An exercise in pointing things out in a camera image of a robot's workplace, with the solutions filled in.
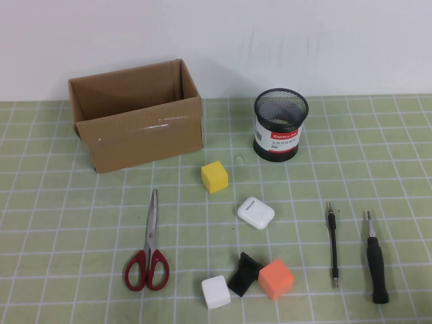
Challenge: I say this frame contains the red-handled scissors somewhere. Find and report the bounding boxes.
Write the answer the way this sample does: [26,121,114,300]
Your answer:
[125,188,171,292]

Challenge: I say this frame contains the thin black flexible screwdriver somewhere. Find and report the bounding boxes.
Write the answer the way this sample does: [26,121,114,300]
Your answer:
[325,201,340,290]

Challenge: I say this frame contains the thick black-handled screwdriver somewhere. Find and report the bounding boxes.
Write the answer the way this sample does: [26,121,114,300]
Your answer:
[366,211,390,304]

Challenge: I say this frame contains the yellow cube block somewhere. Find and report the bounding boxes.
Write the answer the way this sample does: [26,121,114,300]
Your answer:
[200,161,230,194]

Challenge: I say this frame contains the white earbud case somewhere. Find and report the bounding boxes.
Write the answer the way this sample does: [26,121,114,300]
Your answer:
[236,196,275,231]

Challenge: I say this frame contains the black mesh pen holder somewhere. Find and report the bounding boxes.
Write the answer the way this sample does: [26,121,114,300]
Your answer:
[253,88,310,163]

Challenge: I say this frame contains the brown cardboard box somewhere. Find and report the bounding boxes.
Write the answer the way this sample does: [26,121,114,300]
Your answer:
[68,59,204,175]

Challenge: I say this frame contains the black angled block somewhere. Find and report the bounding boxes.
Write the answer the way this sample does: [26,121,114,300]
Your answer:
[227,252,265,298]

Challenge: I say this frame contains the white cube block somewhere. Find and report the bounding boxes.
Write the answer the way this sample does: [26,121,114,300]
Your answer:
[201,275,232,311]

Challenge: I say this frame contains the orange cube block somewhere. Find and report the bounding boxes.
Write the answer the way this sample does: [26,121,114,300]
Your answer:
[258,259,295,301]

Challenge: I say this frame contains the green grid table mat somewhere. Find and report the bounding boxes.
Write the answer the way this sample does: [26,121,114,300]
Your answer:
[0,94,432,324]

